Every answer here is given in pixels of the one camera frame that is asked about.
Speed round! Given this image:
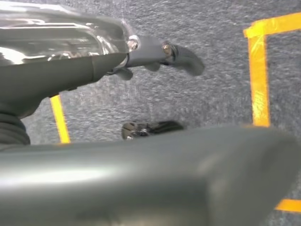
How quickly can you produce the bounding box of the yellow floor tape piece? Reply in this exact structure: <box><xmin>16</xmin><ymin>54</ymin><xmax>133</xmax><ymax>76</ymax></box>
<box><xmin>49</xmin><ymin>95</ymin><xmax>72</xmax><ymax>145</ymax></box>

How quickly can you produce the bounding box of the yellow floor tape square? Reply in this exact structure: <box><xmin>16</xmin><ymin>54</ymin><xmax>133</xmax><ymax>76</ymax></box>
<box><xmin>243</xmin><ymin>12</ymin><xmax>301</xmax><ymax>215</ymax></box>

